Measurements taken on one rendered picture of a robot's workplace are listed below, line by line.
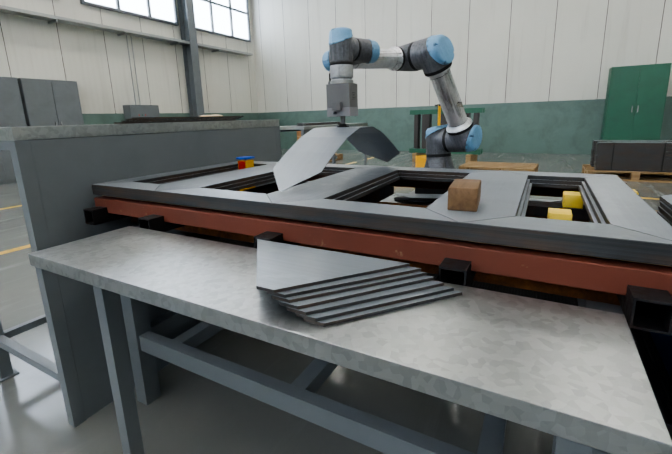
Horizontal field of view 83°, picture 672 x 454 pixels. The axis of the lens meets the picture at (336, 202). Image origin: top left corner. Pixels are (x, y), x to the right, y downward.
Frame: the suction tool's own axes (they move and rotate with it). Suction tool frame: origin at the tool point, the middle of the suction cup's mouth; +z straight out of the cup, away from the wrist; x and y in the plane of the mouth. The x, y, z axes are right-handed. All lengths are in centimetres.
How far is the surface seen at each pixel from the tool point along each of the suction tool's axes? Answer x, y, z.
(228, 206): -42.2, -13.3, 17.6
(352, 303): -66, 34, 24
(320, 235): -43, 15, 22
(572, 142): 992, 131, 78
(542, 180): 21, 60, 17
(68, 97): 346, -816, -60
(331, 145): -15.9, 4.1, 3.5
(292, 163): -22.8, -5.4, 8.3
